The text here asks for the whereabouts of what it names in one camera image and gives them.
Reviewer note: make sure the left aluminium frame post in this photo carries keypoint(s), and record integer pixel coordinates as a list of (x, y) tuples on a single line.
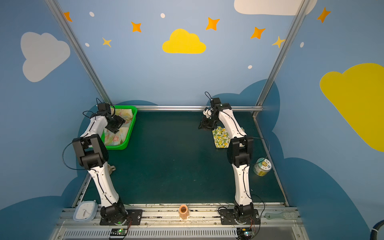
[(59, 15)]

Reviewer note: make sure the round green white tin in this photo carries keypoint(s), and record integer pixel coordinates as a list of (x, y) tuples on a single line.
[(262, 167)]

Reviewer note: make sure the green plastic basket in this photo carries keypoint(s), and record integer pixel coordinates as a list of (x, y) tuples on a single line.
[(125, 144)]

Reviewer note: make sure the white square clock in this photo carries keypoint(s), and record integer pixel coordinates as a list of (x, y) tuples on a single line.
[(85, 211)]

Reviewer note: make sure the right aluminium frame post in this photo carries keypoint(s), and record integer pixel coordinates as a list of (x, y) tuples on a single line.
[(290, 37)]

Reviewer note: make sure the lemon print skirt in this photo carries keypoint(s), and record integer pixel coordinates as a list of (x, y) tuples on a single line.
[(222, 138)]

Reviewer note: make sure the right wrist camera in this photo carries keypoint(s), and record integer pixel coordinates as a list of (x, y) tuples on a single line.
[(213, 110)]

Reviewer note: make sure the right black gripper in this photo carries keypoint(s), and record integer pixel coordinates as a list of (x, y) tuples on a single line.
[(206, 124)]

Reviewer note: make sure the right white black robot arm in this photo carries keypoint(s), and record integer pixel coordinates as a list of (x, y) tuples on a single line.
[(239, 154)]

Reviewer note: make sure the left controller board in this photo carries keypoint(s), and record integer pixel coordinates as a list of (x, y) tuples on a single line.
[(118, 234)]

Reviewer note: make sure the pink floral skirt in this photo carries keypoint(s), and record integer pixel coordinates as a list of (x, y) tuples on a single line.
[(120, 137)]

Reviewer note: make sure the controller board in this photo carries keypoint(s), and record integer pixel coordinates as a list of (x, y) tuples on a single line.
[(244, 234), (118, 234)]

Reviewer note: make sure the orange ribbed cup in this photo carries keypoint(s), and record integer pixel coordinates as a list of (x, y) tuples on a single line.
[(184, 212)]

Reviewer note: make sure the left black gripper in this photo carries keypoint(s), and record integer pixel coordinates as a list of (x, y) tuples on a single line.
[(115, 124)]

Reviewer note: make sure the right side frame rail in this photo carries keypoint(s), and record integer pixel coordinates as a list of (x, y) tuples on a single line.
[(267, 148)]

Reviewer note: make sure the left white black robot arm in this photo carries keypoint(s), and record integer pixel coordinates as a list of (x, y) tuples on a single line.
[(93, 157)]

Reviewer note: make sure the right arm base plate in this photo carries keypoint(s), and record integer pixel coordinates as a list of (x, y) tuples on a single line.
[(227, 217)]

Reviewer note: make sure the beige ceramic mug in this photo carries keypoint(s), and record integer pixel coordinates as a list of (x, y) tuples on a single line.
[(111, 169)]

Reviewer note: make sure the rear aluminium frame rail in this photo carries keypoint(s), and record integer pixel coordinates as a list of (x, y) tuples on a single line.
[(195, 108)]

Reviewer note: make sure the aluminium frame post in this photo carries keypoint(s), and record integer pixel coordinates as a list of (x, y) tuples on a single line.
[(59, 15), (290, 37)]

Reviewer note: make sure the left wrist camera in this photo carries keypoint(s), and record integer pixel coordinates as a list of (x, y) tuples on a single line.
[(104, 108)]

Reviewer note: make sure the right controller board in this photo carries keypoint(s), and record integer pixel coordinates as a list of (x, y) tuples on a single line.
[(244, 234)]

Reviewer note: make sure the front aluminium rail bed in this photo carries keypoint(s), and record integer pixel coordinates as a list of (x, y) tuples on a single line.
[(162, 222)]

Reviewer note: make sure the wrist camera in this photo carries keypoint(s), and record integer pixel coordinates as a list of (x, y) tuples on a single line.
[(213, 110), (104, 108)]

